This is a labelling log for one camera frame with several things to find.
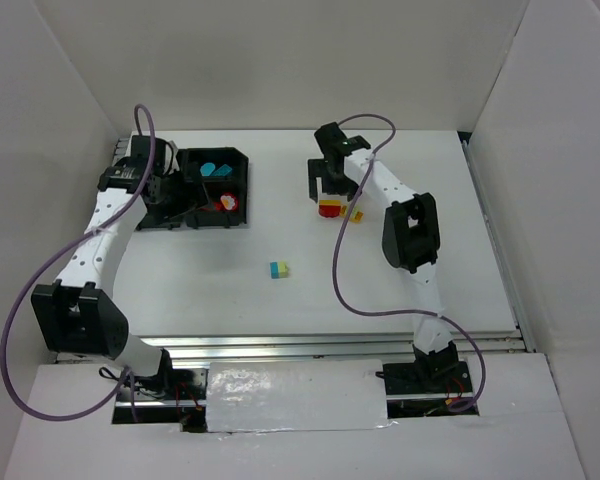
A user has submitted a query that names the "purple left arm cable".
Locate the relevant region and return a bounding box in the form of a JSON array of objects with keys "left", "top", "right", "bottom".
[{"left": 0, "top": 103, "right": 156, "bottom": 424}]

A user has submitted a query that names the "white cover panel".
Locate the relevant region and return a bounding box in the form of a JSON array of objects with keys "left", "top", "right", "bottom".
[{"left": 206, "top": 359, "right": 389, "bottom": 433}]

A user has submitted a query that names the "teal long lego brick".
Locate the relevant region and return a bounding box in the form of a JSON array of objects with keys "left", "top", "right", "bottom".
[{"left": 211, "top": 164, "right": 233, "bottom": 177}]

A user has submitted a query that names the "teal oval lego brick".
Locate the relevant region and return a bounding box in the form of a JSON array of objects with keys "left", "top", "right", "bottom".
[{"left": 200, "top": 162, "right": 216, "bottom": 177}]

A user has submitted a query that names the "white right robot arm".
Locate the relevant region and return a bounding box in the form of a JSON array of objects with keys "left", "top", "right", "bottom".
[{"left": 307, "top": 122, "right": 459, "bottom": 386}]

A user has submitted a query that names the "red flower print lego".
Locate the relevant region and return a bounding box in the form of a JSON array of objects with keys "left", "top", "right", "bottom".
[{"left": 220, "top": 193, "right": 239, "bottom": 212}]

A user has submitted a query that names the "black four-compartment sorting tray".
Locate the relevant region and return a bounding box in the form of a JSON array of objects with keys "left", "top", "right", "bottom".
[{"left": 137, "top": 147, "right": 249, "bottom": 230}]

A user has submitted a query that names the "yellow flat lego plate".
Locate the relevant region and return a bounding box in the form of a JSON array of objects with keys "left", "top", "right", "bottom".
[{"left": 340, "top": 206, "right": 364, "bottom": 223}]

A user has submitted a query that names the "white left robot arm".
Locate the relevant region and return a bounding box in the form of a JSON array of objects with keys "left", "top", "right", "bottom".
[{"left": 31, "top": 135, "right": 209, "bottom": 395}]

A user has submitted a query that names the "red and yellow curved lego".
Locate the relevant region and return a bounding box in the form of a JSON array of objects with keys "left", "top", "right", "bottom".
[{"left": 318, "top": 200, "right": 342, "bottom": 218}]

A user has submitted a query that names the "teal and green lego block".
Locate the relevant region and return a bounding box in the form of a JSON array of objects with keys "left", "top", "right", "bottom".
[{"left": 270, "top": 261, "right": 289, "bottom": 279}]

